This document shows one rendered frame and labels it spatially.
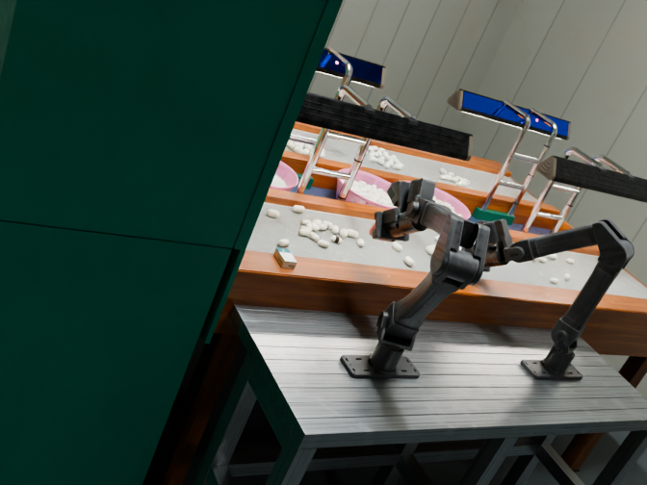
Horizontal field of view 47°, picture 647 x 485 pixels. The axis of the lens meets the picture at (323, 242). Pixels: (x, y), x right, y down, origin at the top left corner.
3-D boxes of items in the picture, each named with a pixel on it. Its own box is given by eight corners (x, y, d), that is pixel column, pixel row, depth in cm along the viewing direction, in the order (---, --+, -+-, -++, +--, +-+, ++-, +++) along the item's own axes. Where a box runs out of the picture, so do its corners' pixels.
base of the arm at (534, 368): (532, 339, 203) (549, 356, 198) (580, 342, 214) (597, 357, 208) (518, 362, 206) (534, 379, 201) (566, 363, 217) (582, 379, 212)
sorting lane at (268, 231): (662, 307, 276) (665, 302, 276) (208, 256, 181) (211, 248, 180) (607, 262, 299) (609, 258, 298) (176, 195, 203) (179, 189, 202)
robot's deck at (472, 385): (659, 429, 212) (668, 419, 210) (297, 449, 147) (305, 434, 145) (479, 255, 278) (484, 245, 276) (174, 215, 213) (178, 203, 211)
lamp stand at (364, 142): (360, 253, 228) (423, 119, 210) (304, 245, 217) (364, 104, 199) (335, 220, 242) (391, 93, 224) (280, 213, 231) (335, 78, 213)
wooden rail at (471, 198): (548, 233, 326) (560, 212, 321) (143, 162, 230) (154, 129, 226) (540, 226, 330) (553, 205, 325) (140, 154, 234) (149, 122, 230)
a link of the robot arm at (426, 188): (400, 181, 187) (421, 166, 175) (430, 191, 189) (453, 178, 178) (391, 224, 183) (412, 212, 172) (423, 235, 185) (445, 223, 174)
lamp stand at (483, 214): (511, 225, 309) (565, 127, 291) (475, 218, 298) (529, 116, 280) (485, 202, 323) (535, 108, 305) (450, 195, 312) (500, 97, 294)
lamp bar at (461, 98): (568, 140, 315) (577, 125, 312) (456, 110, 282) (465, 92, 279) (556, 133, 321) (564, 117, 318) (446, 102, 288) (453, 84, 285)
